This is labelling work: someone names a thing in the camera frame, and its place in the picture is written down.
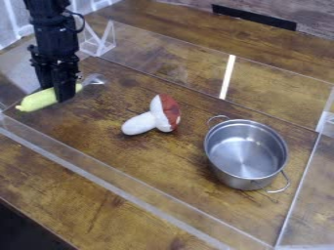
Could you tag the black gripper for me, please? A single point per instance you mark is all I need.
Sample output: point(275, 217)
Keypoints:
point(54, 53)

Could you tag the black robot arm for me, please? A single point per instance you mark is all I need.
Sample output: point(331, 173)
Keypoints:
point(49, 6)

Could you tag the white curtain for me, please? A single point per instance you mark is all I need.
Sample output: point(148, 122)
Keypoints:
point(15, 26)

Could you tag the plush mushroom toy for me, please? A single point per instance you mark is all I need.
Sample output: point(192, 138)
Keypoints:
point(164, 117)

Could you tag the stainless steel pot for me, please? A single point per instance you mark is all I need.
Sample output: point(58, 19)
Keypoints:
point(248, 155)

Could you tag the clear acrylic bracket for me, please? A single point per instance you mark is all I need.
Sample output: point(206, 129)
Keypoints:
point(98, 45)

